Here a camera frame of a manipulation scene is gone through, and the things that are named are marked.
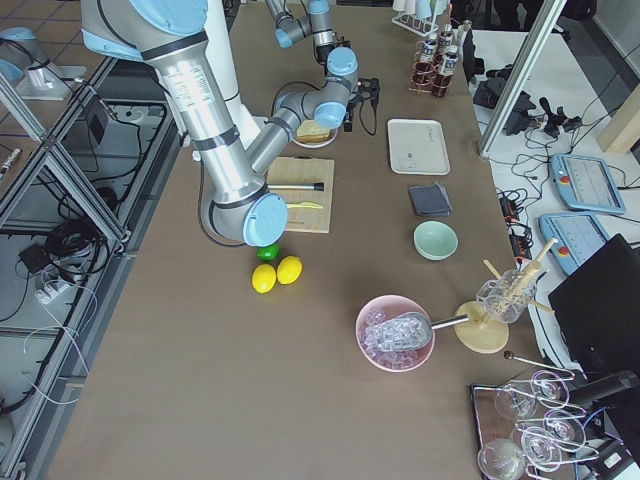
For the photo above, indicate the green bowl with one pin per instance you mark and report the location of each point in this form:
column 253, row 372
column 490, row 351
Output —
column 435, row 240

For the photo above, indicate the cream rabbit tray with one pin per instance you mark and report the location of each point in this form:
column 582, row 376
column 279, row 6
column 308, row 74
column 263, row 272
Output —
column 417, row 147

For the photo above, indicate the dark drink bottle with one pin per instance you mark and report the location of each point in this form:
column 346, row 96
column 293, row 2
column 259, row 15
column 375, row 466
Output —
column 445, row 38
column 428, row 51
column 450, row 59

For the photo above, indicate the plain bread slice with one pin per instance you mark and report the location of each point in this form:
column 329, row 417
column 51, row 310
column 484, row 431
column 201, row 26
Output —
column 310, row 130

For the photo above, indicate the black glass tray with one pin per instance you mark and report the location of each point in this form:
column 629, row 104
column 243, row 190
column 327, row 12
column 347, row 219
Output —
column 528, row 427

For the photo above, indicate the pink ice bowl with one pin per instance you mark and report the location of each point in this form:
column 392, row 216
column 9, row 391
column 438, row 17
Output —
column 384, row 308

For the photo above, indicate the blue teach pendant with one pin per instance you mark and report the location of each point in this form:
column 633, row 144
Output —
column 579, row 235
column 585, row 183

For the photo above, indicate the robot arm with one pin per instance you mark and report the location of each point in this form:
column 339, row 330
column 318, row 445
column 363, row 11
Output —
column 316, row 23
column 187, row 43

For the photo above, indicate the white wire cup rack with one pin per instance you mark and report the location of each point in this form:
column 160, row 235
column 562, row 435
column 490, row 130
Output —
column 419, row 16

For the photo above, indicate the white pedestal column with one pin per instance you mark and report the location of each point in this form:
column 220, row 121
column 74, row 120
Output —
column 220, row 58

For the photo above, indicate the wooden cutting board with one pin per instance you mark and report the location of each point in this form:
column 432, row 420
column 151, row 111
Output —
column 305, row 170

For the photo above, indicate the yellow lemon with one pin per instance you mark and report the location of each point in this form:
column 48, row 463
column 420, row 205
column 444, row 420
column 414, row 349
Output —
column 264, row 278
column 289, row 270

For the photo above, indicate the black monitor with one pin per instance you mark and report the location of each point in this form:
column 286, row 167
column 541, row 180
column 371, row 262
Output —
column 597, row 309

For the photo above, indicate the yellow plastic knife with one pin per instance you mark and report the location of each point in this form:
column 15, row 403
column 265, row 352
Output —
column 305, row 205

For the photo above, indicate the green lime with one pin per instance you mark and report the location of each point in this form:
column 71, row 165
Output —
column 268, row 253

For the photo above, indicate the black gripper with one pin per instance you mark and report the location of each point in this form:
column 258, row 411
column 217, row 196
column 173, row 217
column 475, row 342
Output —
column 348, row 121
column 321, row 53

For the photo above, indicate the wooden mug tree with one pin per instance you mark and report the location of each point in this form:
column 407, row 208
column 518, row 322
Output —
column 483, row 334

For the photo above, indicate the grey folded cloth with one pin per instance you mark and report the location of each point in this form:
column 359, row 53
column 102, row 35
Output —
column 431, row 200

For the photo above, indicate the aluminium frame post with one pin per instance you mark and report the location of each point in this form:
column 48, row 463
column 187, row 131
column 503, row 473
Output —
column 523, row 64

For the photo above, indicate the metal ice scoop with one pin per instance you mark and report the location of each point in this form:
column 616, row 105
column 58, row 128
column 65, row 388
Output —
column 406, row 332

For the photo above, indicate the glass mug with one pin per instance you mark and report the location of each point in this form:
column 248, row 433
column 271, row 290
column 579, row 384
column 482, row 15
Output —
column 506, row 298

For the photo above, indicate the white plate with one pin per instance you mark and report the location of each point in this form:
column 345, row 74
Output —
column 317, row 144

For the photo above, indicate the black device stand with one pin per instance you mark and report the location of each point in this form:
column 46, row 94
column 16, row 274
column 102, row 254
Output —
column 488, row 91

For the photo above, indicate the copper wire bottle rack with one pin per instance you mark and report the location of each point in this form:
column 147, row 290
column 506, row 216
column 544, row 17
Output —
column 427, row 78

